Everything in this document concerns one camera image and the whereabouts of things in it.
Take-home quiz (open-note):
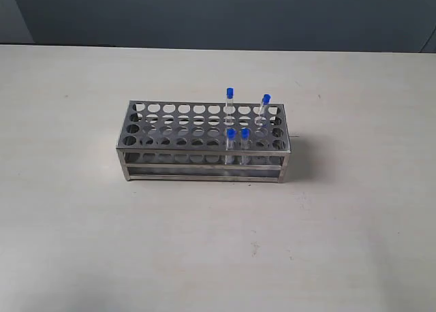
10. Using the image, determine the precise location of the blue-capped tube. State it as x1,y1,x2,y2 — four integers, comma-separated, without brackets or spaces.
240,128,250,165
223,87,234,125
225,128,236,165
255,94,271,126

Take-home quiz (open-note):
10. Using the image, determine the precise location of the stainless steel test tube rack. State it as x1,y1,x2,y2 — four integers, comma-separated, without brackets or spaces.
116,100,292,183

